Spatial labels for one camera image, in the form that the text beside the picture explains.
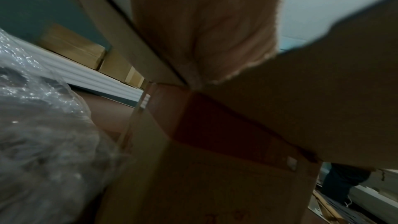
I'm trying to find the person's left hand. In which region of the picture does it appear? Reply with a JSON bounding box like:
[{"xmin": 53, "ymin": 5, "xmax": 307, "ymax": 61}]
[{"xmin": 130, "ymin": 0, "xmax": 291, "ymax": 89}]

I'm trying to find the small brown cardboard box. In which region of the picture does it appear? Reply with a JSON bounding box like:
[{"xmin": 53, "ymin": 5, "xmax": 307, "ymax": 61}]
[
  {"xmin": 99, "ymin": 49, "xmax": 146, "ymax": 88},
  {"xmin": 38, "ymin": 24, "xmax": 106, "ymax": 70}
]

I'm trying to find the clear bubble wrap bundle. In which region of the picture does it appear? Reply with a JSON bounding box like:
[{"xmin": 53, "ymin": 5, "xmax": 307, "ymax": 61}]
[{"xmin": 0, "ymin": 28, "xmax": 131, "ymax": 224}]

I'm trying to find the large brown cardboard box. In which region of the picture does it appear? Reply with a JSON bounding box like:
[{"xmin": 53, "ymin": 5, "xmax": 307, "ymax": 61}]
[{"xmin": 63, "ymin": 0, "xmax": 398, "ymax": 224}]

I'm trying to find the person's dark trouser leg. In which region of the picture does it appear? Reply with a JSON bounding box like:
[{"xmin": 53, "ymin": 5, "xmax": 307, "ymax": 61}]
[{"xmin": 320, "ymin": 162, "xmax": 372, "ymax": 205}]

